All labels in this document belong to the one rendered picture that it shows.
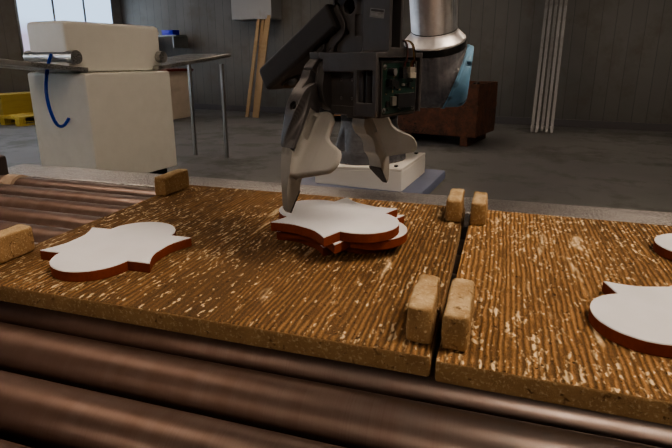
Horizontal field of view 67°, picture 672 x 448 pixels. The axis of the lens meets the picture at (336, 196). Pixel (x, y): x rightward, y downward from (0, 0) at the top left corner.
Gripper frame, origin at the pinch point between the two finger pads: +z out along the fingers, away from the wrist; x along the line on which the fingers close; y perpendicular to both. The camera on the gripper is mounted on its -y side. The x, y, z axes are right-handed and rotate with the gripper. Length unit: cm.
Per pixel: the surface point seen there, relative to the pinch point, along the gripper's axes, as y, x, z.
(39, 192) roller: -53, -9, 7
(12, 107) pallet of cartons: -965, 281, 72
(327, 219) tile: 0.3, -1.7, 2.0
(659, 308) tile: 28.1, 2.6, 3.9
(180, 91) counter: -814, 516, 50
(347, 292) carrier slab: 8.2, -8.2, 4.9
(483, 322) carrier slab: 18.6, -5.7, 4.9
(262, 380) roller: 9.9, -19.0, 6.5
